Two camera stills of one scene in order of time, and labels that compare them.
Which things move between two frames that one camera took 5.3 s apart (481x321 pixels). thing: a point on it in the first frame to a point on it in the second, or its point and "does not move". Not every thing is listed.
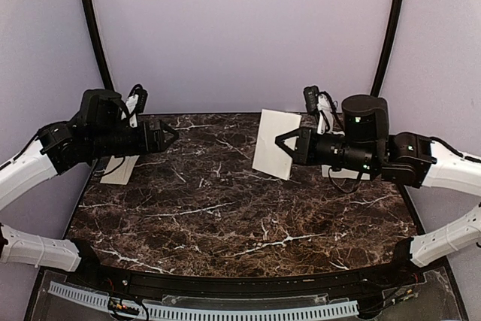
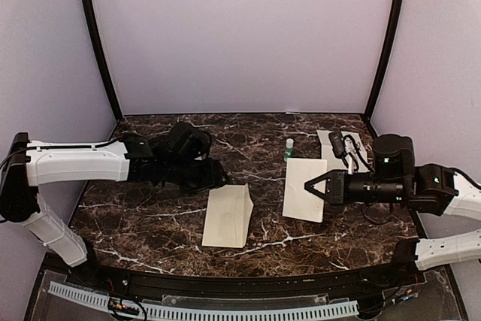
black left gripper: x=155 y=143 to x=214 y=174
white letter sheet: x=270 y=156 to x=299 y=202
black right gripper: x=304 y=154 to x=338 y=193
